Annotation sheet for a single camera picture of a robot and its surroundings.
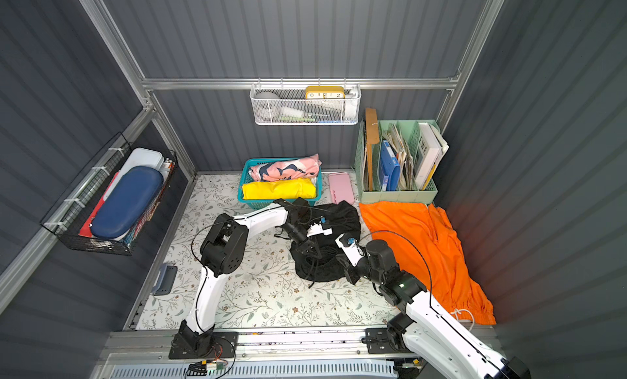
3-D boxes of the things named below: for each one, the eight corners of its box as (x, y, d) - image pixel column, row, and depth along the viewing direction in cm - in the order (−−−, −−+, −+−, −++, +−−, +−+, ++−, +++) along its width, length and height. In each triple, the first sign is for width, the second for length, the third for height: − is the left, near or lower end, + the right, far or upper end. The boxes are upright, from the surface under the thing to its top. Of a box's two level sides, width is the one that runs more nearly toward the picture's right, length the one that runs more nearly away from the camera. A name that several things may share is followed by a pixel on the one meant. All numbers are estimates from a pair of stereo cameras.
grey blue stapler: (153, 295, 85) (146, 291, 82) (164, 269, 91) (158, 264, 88) (169, 295, 85) (162, 291, 82) (179, 269, 91) (173, 264, 88)
